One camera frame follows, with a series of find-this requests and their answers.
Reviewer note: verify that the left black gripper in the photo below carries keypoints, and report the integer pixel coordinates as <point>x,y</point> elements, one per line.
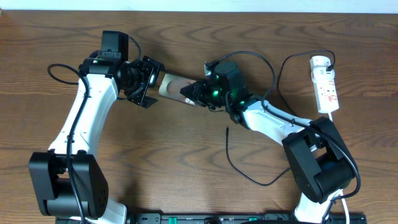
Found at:
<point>138,96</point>

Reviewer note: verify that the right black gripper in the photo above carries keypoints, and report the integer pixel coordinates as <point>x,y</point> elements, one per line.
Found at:
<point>199,88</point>

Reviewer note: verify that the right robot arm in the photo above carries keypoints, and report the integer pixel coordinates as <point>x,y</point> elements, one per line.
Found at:
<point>321,164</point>

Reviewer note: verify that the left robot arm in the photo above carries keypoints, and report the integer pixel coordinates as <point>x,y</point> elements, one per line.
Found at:
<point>68,182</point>

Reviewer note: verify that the white USB charger adapter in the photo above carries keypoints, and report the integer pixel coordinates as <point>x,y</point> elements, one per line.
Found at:
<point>319,61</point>

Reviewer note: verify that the white power strip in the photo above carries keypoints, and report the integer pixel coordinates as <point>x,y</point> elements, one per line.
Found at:
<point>325,90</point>

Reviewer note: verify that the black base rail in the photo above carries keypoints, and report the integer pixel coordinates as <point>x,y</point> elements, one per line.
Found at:
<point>220,218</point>

